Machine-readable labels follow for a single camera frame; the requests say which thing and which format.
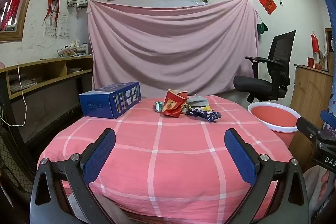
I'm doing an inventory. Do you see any red tassel decoration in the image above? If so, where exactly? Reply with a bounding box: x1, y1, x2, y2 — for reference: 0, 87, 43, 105
43, 0, 64, 29

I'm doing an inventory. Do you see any red paper wall decoration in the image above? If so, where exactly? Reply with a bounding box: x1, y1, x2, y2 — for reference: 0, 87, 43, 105
255, 0, 277, 15

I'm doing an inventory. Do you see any wooden cabinet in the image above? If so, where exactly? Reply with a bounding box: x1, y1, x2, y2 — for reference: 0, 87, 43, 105
290, 64, 334, 151

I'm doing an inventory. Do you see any green cap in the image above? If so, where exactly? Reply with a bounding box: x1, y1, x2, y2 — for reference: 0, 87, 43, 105
257, 22, 269, 35

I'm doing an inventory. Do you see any black wire mesh guard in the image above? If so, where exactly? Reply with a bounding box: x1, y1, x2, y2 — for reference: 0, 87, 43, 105
0, 124, 34, 203

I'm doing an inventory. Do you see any wooden window frame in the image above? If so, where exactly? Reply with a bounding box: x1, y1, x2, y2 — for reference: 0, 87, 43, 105
0, 0, 42, 42

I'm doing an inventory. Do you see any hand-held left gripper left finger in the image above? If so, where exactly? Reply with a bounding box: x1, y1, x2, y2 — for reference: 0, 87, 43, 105
29, 128, 124, 224

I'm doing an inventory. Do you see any wooden picture frame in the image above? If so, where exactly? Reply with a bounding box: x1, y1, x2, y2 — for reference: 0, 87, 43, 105
325, 28, 334, 56

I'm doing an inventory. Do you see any dark blue snack wrapper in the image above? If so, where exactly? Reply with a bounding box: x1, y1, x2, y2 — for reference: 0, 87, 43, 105
187, 107, 222, 123

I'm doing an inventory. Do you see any white cable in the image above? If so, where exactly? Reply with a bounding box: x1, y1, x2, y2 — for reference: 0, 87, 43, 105
0, 64, 27, 127

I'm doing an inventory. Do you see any stack of books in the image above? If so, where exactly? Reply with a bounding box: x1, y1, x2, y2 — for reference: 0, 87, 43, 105
57, 40, 93, 58

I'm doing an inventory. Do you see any grey face mask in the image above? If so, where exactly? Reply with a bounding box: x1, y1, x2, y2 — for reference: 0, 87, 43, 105
186, 93, 210, 108

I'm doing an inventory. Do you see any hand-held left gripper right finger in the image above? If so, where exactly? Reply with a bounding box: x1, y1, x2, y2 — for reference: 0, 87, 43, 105
224, 128, 310, 224

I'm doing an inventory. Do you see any wooden shelf desk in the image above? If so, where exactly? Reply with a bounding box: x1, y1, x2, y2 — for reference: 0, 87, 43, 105
0, 55, 94, 135

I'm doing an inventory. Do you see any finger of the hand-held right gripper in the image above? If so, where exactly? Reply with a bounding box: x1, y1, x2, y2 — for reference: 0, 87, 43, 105
296, 117, 323, 144
320, 110, 336, 127

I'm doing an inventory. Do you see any blue cardboard box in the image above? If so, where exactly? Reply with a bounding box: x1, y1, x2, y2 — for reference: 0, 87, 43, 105
79, 81, 142, 119

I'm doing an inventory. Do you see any pink checked blanket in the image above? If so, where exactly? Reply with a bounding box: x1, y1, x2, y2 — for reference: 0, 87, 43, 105
37, 95, 294, 220

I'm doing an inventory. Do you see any person's right hand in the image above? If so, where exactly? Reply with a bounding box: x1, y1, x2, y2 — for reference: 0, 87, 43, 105
318, 169, 336, 204

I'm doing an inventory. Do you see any orange bin with white rim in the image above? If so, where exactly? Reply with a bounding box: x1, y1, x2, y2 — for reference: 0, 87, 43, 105
247, 102, 300, 149

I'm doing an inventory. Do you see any red hanging ornament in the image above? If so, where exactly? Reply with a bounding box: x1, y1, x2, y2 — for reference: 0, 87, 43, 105
311, 31, 320, 52

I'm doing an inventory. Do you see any black office chair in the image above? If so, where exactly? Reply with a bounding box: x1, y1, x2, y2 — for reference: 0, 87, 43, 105
233, 30, 297, 104

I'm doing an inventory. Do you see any metal wire wall rack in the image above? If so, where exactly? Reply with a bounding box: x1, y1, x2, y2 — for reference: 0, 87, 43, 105
67, 0, 88, 9

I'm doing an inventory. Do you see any red paper packet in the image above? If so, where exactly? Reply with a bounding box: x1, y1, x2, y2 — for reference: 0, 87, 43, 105
161, 89, 188, 118

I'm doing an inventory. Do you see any paper wall calendar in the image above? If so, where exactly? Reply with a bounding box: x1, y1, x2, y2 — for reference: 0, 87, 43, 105
43, 23, 58, 38
59, 15, 70, 39

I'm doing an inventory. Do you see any pink hanging sheet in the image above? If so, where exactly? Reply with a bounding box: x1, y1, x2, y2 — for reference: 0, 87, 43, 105
87, 0, 260, 98

